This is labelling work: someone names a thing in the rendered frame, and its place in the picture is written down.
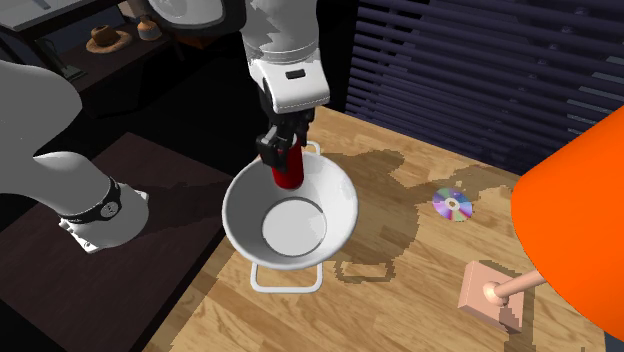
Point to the orange shade table lamp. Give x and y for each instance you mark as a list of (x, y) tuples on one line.
[(575, 214)]

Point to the red can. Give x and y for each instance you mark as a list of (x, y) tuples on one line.
[(290, 168)]

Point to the iridescent compact disc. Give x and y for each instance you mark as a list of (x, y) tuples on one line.
[(452, 204)]

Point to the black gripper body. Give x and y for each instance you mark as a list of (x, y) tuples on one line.
[(288, 122)]

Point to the dark shelf with hat and vase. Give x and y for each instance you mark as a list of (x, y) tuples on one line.
[(105, 53)]

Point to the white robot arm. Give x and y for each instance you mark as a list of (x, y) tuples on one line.
[(44, 161)]

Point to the dark window blind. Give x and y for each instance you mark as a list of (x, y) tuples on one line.
[(487, 73)]

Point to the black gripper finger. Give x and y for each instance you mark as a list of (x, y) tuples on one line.
[(269, 146)]

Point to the dark brown robot stand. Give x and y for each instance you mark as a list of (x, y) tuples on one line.
[(73, 297)]

